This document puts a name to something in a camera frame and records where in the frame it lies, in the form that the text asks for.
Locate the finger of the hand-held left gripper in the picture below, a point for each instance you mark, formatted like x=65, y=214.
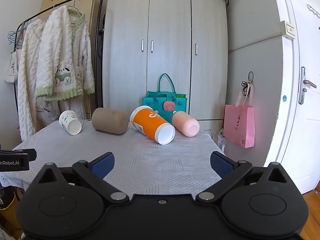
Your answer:
x=22, y=152

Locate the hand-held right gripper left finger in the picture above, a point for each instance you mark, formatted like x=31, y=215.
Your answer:
x=103, y=163

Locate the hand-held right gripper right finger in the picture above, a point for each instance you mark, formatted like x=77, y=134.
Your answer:
x=221, y=163

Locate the brown cup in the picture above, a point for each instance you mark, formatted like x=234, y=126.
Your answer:
x=110, y=121

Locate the pink bottle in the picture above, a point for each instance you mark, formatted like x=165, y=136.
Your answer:
x=185, y=125

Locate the white paper cup green print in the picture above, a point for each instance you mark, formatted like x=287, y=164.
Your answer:
x=65, y=118

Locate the orange paper cup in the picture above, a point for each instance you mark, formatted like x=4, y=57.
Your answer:
x=147, y=123

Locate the clear plastic bag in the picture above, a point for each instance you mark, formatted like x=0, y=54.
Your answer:
x=221, y=140

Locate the pink paper bag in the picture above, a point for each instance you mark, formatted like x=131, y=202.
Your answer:
x=238, y=125

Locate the yellow container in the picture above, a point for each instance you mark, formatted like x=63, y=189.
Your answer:
x=8, y=210

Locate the white fleece pants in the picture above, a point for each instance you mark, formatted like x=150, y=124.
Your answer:
x=67, y=106

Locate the teal felt bag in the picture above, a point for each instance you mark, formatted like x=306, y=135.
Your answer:
x=150, y=102

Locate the pink watermelon charm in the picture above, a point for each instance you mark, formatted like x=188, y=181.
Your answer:
x=169, y=106

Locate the white tote bag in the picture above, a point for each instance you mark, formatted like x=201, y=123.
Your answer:
x=12, y=67

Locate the white door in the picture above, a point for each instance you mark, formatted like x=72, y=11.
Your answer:
x=307, y=135

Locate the white fleece robe green trim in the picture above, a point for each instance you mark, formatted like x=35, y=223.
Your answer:
x=60, y=45

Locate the light wood wardrobe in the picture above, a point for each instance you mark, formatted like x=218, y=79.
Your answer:
x=170, y=30

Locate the black clothes rack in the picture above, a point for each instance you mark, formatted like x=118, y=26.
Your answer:
x=100, y=17

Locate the beige wall switch box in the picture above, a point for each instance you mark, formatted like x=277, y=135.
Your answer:
x=288, y=30

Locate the white door hook rail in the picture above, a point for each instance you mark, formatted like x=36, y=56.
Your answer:
x=313, y=11

